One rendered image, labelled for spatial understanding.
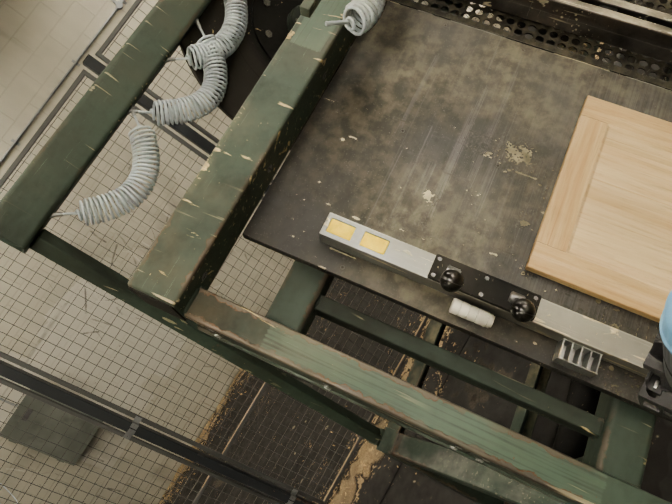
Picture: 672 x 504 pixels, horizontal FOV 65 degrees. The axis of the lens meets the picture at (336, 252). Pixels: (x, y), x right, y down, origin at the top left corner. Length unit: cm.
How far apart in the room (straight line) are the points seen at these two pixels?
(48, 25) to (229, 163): 473
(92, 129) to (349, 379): 87
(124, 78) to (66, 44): 418
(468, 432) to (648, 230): 54
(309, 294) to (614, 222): 61
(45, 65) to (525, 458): 520
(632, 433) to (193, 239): 85
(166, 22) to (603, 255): 119
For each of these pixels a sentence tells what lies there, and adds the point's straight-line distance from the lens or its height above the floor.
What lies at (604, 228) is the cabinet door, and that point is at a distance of 115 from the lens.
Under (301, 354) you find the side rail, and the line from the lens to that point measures 93.
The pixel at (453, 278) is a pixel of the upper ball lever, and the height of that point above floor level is 154.
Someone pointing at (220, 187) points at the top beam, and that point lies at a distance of 102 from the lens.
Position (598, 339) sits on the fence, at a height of 124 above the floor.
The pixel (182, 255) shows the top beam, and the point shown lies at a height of 187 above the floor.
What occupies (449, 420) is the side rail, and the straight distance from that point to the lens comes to 93.
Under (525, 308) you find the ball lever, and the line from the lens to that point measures 88.
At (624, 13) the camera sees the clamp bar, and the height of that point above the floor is 137.
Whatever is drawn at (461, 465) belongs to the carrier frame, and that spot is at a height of 79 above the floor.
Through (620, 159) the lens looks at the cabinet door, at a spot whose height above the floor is 127.
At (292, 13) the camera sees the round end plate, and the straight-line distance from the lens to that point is 176.
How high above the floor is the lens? 202
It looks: 22 degrees down
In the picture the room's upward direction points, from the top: 55 degrees counter-clockwise
